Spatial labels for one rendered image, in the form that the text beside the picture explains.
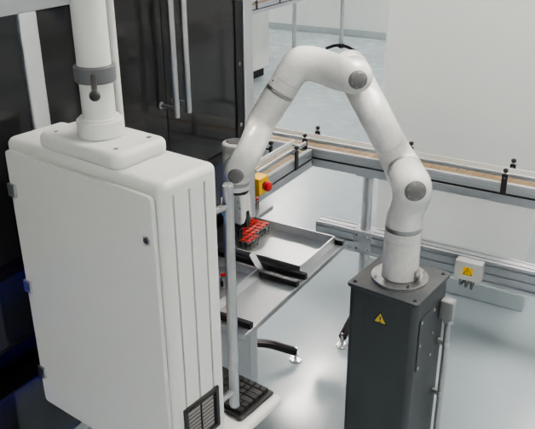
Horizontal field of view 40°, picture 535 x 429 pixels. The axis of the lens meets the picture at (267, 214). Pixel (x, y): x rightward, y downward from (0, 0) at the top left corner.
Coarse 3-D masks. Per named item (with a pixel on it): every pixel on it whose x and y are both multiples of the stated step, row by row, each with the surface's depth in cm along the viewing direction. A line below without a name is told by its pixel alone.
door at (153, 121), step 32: (128, 0) 198; (64, 32) 181; (128, 32) 201; (160, 32) 213; (64, 64) 183; (128, 64) 203; (160, 64) 216; (64, 96) 185; (128, 96) 206; (160, 96) 219; (160, 128) 222
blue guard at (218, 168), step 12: (216, 168) 252; (216, 180) 254; (216, 192) 256; (216, 204) 257; (12, 276) 181; (24, 276) 185; (0, 288) 179; (12, 288) 182; (0, 300) 180; (12, 300) 183; (24, 300) 187; (0, 312) 180; (12, 312) 184; (24, 312) 187; (0, 324) 181; (12, 324) 185; (24, 324) 188; (0, 336) 182; (12, 336) 186; (0, 348) 183
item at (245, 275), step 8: (224, 264) 246; (240, 264) 242; (224, 272) 243; (240, 272) 243; (248, 272) 242; (256, 272) 238; (240, 280) 238; (248, 280) 234; (240, 288) 231; (224, 296) 223; (224, 304) 224
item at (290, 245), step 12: (276, 228) 272; (288, 228) 270; (300, 228) 267; (264, 240) 265; (276, 240) 265; (288, 240) 265; (300, 240) 265; (312, 240) 265; (324, 240) 263; (240, 252) 252; (264, 252) 256; (276, 252) 256; (288, 252) 256; (300, 252) 256; (312, 252) 256; (324, 252) 255; (276, 264) 245; (288, 264) 242; (300, 264) 248; (312, 264) 248
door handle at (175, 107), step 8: (168, 0) 203; (168, 8) 204; (168, 16) 205; (168, 24) 206; (168, 32) 207; (176, 64) 211; (176, 72) 212; (176, 80) 213; (176, 88) 214; (176, 96) 215; (160, 104) 219; (176, 104) 215; (176, 112) 216
